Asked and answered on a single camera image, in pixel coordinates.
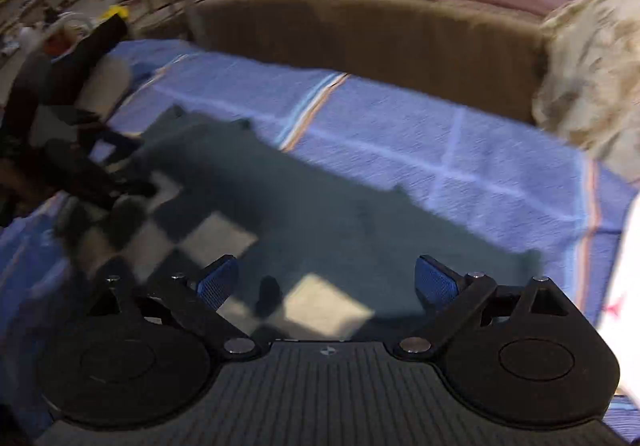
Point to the yellow object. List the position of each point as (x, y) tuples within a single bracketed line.
[(113, 14)]

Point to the white cloth with red mark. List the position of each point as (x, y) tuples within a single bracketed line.
[(625, 306)]

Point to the black cloth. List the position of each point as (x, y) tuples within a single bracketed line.
[(82, 58)]

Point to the blue striped blanket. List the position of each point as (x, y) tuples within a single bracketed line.
[(400, 136)]

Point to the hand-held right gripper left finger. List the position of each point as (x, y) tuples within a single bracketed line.
[(217, 283)]

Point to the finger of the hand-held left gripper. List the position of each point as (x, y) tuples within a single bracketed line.
[(117, 142), (135, 188)]

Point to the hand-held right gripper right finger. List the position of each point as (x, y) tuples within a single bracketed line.
[(435, 283)]

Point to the floral beige duvet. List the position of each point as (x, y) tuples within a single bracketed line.
[(595, 76)]

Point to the dark checkered shorts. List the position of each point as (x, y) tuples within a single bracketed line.
[(325, 226)]

